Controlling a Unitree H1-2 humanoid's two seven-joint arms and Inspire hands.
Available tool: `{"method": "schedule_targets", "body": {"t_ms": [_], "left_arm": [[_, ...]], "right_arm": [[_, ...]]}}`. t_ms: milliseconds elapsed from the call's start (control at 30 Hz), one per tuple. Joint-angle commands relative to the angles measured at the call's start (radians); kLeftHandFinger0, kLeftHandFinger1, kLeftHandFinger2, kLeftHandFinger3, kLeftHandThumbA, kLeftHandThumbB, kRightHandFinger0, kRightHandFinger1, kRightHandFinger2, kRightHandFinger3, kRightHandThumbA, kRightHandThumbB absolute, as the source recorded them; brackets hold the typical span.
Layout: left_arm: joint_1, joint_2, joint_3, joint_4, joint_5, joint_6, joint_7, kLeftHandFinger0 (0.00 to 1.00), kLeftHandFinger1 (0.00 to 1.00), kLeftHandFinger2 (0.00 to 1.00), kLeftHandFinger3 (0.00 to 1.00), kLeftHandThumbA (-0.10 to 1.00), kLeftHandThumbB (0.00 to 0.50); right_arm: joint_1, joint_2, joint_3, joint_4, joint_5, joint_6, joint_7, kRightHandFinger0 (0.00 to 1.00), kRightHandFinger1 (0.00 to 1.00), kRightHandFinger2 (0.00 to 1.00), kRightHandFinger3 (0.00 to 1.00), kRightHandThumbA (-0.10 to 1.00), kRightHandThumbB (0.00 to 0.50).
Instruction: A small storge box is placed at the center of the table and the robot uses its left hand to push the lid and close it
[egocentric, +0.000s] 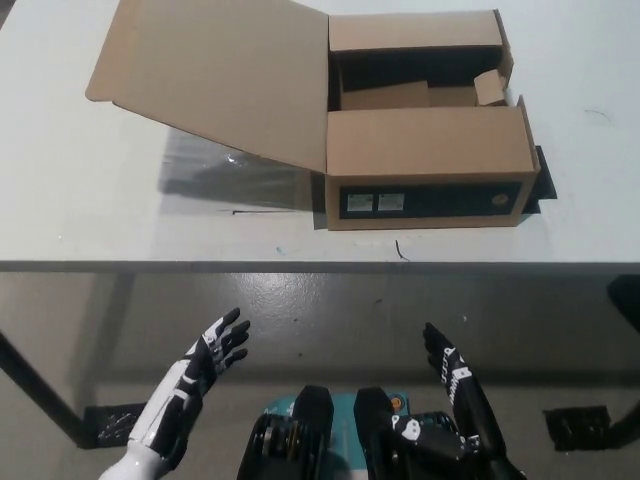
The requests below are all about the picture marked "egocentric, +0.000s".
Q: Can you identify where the black floor tape patch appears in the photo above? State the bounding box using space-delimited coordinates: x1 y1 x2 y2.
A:
543 405 617 454
83 402 152 447

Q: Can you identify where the black table leg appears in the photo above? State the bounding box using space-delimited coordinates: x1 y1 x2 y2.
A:
0 329 87 447

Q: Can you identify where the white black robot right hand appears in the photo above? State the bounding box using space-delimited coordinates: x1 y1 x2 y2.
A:
387 322 506 466

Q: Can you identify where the brown cardboard storage box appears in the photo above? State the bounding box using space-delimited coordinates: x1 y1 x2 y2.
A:
84 0 542 232

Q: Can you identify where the black curved leg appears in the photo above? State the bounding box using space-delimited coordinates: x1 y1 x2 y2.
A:
608 397 640 442

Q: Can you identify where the clear plastic film sheet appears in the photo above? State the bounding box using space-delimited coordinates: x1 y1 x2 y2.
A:
158 128 327 214

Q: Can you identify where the black rounded object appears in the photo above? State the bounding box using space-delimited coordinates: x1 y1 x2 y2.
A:
606 276 640 327

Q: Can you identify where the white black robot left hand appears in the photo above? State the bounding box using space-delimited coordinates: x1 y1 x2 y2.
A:
127 307 252 462

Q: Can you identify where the flat brown cardboard insert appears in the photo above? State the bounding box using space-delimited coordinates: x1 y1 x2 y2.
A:
339 81 432 112

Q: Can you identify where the small brown cardboard box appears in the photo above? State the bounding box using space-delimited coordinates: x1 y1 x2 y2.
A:
473 69 512 108

